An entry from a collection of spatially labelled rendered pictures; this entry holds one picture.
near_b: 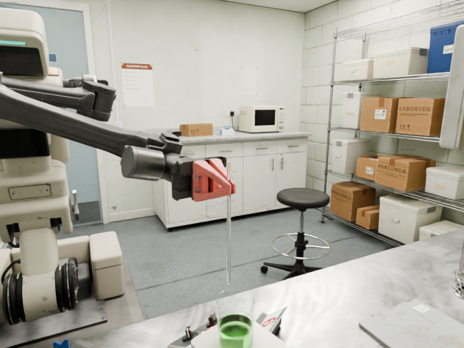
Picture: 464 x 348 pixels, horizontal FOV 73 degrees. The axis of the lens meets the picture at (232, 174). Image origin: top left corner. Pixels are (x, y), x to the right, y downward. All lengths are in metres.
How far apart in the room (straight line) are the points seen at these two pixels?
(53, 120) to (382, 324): 0.80
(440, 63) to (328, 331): 2.25
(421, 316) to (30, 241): 1.19
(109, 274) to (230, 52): 2.86
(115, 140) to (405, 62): 2.41
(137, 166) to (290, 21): 3.82
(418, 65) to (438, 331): 2.25
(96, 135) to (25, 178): 0.63
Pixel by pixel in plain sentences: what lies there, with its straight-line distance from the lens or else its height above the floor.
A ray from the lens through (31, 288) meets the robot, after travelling 1.28.
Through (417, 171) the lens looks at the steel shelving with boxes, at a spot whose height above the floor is 0.71.
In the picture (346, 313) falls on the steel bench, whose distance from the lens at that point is 0.84.
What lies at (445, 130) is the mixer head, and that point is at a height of 1.18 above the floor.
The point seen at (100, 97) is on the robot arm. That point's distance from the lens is 1.02.
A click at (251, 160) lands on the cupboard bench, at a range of 3.26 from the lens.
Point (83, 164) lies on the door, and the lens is 3.41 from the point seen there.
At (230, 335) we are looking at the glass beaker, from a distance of 0.55.
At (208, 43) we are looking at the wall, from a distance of 3.68.
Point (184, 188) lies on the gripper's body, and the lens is 0.53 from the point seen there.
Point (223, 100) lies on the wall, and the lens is 3.70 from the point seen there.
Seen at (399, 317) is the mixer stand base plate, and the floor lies 0.76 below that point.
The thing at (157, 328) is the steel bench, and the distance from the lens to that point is 0.77.
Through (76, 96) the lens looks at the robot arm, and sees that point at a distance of 0.97.
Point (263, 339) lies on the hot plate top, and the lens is 0.60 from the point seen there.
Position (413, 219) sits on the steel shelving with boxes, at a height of 0.36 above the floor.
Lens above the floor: 1.23
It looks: 13 degrees down
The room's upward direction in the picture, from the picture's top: straight up
